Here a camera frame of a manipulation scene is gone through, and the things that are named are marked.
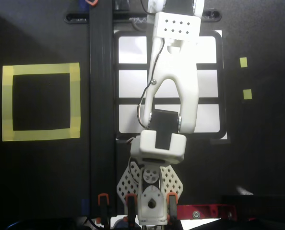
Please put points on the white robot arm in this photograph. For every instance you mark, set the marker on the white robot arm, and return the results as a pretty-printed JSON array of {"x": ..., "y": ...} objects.
[{"x": 171, "y": 64}]

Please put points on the white grid sheet black lines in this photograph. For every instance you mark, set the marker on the white grid sheet black lines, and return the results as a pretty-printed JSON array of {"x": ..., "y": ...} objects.
[{"x": 205, "y": 81}]

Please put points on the orange black spring clamp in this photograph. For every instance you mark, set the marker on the orange black spring clamp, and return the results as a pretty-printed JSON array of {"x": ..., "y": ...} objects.
[
  {"x": 103, "y": 208},
  {"x": 131, "y": 208},
  {"x": 172, "y": 206}
]

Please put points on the small yellow tape marker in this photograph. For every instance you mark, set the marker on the small yellow tape marker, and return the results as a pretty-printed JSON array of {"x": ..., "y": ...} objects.
[
  {"x": 247, "y": 94},
  {"x": 243, "y": 62}
]

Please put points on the blue tape piece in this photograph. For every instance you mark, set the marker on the blue tape piece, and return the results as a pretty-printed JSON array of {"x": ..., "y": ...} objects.
[{"x": 85, "y": 206}]

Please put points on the yellow tape square outline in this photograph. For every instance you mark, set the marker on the yellow tape square outline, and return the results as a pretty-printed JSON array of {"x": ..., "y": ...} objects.
[{"x": 39, "y": 68}]

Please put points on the white perforated robot base mount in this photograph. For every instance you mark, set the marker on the white perforated robot base mount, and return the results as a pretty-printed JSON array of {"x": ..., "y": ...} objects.
[{"x": 173, "y": 182}]

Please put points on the red corner bracket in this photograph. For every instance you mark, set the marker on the red corner bracket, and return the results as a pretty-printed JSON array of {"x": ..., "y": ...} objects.
[{"x": 205, "y": 210}]

